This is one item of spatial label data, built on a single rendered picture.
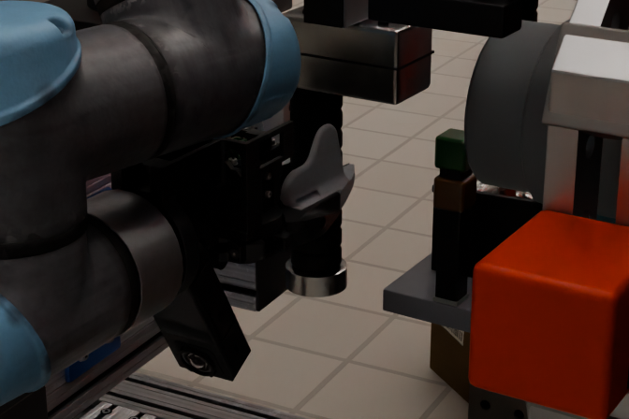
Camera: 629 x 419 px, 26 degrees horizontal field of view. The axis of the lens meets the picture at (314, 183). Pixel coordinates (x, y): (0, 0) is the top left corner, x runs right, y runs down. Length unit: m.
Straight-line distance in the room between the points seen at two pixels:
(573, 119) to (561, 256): 0.08
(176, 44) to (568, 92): 0.21
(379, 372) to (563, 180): 1.70
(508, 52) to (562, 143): 0.27
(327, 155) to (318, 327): 1.71
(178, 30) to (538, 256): 0.22
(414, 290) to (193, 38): 0.99
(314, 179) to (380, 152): 2.63
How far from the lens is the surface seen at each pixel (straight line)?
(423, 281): 1.70
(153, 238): 0.74
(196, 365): 0.87
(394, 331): 2.57
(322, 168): 0.89
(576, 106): 0.73
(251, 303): 1.49
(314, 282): 0.95
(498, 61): 1.00
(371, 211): 3.12
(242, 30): 0.74
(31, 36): 0.64
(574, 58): 0.73
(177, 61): 0.70
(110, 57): 0.68
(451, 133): 1.58
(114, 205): 0.75
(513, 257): 0.69
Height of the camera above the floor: 1.16
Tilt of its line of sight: 21 degrees down
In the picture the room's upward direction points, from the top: straight up
